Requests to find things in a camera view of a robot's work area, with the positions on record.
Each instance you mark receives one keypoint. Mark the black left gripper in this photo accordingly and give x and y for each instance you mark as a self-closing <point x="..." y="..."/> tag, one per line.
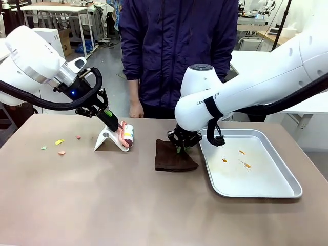
<point x="77" y="89"/>

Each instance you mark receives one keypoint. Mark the white folded stand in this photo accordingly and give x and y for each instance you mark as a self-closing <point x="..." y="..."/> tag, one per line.
<point x="105" y="138"/>

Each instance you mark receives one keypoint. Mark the wooden top counter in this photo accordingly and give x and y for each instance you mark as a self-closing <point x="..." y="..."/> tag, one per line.
<point x="271" y="37"/>

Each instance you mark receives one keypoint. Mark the blue plastic bag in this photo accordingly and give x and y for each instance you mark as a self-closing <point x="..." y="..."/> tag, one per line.
<point x="84" y="46"/>

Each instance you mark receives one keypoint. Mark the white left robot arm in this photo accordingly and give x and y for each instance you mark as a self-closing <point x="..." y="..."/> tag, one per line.
<point x="28" y="59"/>

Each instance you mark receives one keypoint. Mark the yellow paper scrap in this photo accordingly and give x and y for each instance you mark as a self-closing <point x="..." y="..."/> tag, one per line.
<point x="60" y="142"/>

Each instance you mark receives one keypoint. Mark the silver metal tray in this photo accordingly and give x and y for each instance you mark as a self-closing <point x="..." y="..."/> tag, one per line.
<point x="256" y="179"/>

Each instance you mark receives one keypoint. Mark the person in blue patterned shirt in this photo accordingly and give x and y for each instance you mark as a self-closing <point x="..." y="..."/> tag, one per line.
<point x="115" y="12"/>

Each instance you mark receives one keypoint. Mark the long white background table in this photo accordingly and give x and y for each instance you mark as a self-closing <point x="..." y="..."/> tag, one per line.
<point x="53" y="9"/>

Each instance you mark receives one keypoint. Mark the black tripod pole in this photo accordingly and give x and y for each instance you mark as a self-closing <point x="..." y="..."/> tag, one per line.
<point x="282" y="25"/>

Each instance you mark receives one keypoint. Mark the white pedestal cabinet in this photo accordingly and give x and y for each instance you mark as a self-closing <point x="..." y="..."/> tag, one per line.
<point x="52" y="41"/>

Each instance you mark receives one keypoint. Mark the black folding chair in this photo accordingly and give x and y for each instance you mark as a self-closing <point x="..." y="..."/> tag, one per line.
<point x="232" y="70"/>

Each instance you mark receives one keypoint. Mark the person's right hand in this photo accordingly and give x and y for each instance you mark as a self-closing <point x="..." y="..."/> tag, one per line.
<point x="136" y="110"/>

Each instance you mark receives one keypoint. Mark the cardboard box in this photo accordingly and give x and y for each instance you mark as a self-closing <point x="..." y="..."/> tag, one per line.
<point x="66" y="42"/>

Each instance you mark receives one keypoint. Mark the person's right forearm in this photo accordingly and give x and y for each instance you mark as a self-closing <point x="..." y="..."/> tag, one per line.
<point x="134" y="93"/>

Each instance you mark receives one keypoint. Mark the orange paper scrap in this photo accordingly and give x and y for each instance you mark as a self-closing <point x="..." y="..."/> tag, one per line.
<point x="61" y="152"/>

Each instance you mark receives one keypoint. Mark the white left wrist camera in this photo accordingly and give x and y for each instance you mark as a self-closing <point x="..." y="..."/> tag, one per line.
<point x="77" y="64"/>

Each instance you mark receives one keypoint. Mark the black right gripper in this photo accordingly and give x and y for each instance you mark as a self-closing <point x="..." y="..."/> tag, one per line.
<point x="185" y="133"/>

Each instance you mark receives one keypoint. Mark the brown cloth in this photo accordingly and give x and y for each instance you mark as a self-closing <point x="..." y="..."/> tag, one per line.
<point x="171" y="161"/>

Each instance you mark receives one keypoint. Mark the person in purple jacket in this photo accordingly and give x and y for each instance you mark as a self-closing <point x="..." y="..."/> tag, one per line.
<point x="174" y="51"/>

